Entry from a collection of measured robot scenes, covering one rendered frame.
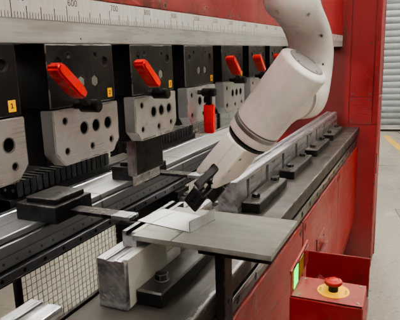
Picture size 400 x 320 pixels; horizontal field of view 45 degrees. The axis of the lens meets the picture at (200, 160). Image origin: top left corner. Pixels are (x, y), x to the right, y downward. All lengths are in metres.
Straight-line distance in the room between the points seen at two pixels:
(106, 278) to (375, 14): 2.37
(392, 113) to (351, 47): 5.56
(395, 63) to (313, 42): 7.60
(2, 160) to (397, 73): 8.02
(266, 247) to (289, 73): 0.29
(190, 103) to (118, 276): 0.38
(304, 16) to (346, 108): 2.23
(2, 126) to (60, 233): 0.57
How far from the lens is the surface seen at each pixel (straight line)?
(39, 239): 1.09
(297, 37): 0.84
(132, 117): 0.83
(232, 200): 1.37
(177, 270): 0.98
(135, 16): 0.85
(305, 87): 0.75
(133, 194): 1.37
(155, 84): 0.82
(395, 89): 8.45
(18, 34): 0.64
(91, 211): 1.05
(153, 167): 0.96
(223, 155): 0.81
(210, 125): 1.04
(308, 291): 1.18
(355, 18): 2.98
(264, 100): 0.77
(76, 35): 0.72
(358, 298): 1.17
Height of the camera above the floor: 1.32
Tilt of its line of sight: 12 degrees down
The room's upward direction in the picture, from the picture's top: 2 degrees counter-clockwise
